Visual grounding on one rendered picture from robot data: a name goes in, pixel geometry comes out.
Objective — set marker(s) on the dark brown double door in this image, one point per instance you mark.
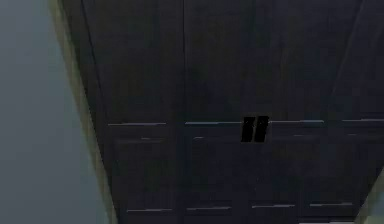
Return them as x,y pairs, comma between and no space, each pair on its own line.
213,83

